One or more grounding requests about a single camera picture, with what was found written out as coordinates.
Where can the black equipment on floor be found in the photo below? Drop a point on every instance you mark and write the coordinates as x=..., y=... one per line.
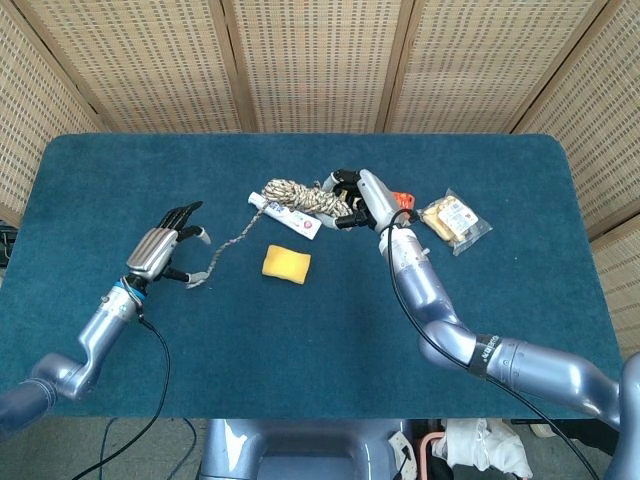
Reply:
x=6, y=245

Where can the white crumpled cloth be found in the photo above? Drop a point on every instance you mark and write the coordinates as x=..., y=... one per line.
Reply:
x=475, y=445

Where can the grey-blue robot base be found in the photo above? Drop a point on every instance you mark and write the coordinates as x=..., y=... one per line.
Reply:
x=300, y=450

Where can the white power strip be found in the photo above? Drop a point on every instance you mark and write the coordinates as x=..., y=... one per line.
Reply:
x=400, y=442

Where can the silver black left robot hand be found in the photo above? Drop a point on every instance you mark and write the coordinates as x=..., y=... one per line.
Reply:
x=150, y=250

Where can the clear bag of biscuits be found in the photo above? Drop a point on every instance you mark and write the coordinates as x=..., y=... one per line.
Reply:
x=452, y=217

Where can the yellow sponge with green base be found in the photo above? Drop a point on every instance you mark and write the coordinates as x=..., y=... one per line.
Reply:
x=285, y=264

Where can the plastic bottle with orange label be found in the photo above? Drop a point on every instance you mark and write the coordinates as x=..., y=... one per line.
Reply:
x=405, y=200

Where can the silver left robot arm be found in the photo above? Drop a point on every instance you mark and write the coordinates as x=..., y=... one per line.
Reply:
x=100, y=325

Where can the teal felt table cover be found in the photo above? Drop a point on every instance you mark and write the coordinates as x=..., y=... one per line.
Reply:
x=125, y=165

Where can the white toothpaste tube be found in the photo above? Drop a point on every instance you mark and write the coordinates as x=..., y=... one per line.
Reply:
x=300, y=222

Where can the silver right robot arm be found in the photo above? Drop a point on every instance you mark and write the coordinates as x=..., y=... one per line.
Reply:
x=425, y=300

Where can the pink tubular frame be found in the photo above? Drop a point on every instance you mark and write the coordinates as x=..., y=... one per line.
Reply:
x=424, y=450

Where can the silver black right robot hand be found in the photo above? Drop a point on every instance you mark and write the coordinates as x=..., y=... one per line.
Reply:
x=380, y=200

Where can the woven wooden folding screen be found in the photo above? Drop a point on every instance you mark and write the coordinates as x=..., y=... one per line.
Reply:
x=320, y=65

